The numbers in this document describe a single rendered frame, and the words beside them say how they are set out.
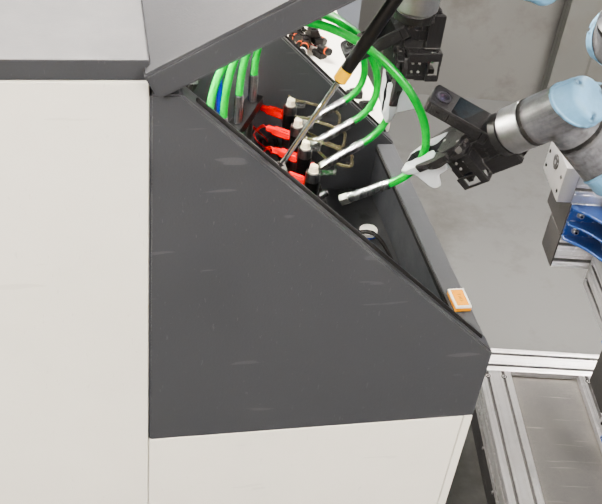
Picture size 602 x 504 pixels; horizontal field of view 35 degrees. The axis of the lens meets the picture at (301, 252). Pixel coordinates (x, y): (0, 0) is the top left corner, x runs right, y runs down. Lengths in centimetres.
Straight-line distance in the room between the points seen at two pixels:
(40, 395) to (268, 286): 40
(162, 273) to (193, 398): 28
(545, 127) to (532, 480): 123
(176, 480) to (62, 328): 42
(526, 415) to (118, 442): 131
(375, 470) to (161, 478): 40
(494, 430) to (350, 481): 79
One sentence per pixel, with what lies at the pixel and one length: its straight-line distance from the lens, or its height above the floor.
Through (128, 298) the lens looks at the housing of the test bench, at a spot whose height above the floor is 111.
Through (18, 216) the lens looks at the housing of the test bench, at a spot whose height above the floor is 127.
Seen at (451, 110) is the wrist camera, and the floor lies 134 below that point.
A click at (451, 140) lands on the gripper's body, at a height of 128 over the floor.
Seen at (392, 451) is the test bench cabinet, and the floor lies 71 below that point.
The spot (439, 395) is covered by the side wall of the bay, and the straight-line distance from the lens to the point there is 173.
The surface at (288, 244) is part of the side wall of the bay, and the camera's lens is 141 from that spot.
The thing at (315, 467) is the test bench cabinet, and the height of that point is 68.
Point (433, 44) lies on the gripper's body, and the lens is 167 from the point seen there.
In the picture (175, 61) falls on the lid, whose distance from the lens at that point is 121.
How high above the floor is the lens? 207
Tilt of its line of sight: 38 degrees down
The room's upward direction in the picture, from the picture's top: 7 degrees clockwise
